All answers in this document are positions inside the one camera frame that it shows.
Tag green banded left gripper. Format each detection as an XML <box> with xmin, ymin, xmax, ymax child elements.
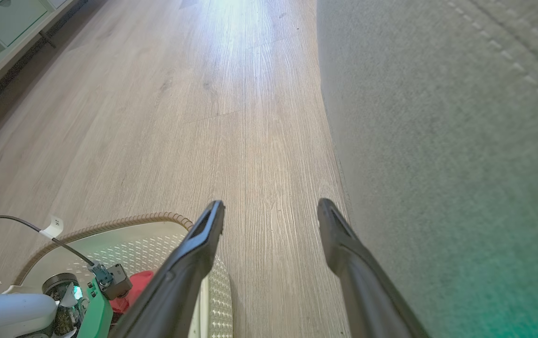
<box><xmin>75</xmin><ymin>277</ymin><xmax>114</xmax><ymax>338</ymax></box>

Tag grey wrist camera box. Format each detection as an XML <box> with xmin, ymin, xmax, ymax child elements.
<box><xmin>91</xmin><ymin>263</ymin><xmax>133</xmax><ymax>301</ymax></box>

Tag white low cabinet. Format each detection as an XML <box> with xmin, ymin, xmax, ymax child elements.
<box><xmin>0</xmin><ymin>0</ymin><xmax>88</xmax><ymax>130</ymax></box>

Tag red cloth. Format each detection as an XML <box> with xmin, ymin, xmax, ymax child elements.
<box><xmin>109</xmin><ymin>270</ymin><xmax>155</xmax><ymax>314</ymax></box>

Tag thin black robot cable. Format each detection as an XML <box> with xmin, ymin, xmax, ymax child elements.
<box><xmin>0</xmin><ymin>215</ymin><xmax>96</xmax><ymax>267</ymax></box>

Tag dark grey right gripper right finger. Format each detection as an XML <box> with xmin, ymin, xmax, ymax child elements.
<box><xmin>317</xmin><ymin>198</ymin><xmax>431</xmax><ymax>338</ymax></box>

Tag grey and yellow sofa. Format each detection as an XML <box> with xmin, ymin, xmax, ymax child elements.
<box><xmin>317</xmin><ymin>0</ymin><xmax>538</xmax><ymax>338</ymax></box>

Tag white perforated laundry basket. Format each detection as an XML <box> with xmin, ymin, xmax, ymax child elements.
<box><xmin>13</xmin><ymin>212</ymin><xmax>234</xmax><ymax>338</ymax></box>

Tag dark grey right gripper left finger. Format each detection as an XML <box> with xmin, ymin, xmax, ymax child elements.
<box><xmin>109</xmin><ymin>200</ymin><xmax>226</xmax><ymax>338</ymax></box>

